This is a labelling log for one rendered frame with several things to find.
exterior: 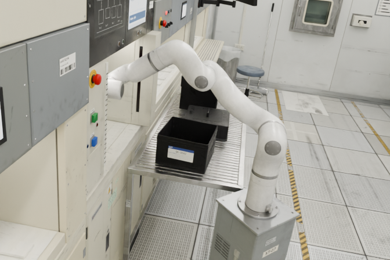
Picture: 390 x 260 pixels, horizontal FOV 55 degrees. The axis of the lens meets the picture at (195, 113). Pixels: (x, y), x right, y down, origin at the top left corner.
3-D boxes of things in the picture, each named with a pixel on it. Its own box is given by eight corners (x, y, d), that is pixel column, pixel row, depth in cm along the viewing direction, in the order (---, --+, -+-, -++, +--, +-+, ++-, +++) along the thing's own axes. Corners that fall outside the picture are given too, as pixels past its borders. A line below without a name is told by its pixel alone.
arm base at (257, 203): (286, 211, 173) (295, 177, 166) (257, 224, 162) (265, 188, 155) (257, 190, 187) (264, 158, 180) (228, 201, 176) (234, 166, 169)
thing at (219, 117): (227, 141, 235) (230, 122, 230) (180, 134, 237) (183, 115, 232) (228, 123, 262) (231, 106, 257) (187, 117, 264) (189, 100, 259)
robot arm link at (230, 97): (272, 159, 159) (271, 143, 174) (293, 141, 155) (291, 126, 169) (184, 79, 153) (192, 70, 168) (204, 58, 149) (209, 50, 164)
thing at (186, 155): (154, 163, 200) (156, 134, 194) (169, 142, 225) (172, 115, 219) (204, 174, 195) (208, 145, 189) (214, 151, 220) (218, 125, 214)
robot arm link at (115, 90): (97, 73, 169) (90, 81, 161) (125, 77, 169) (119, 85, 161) (97, 90, 173) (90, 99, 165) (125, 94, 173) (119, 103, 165)
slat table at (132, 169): (221, 300, 215) (243, 188, 187) (121, 280, 221) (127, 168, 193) (233, 181, 335) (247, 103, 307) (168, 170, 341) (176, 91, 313)
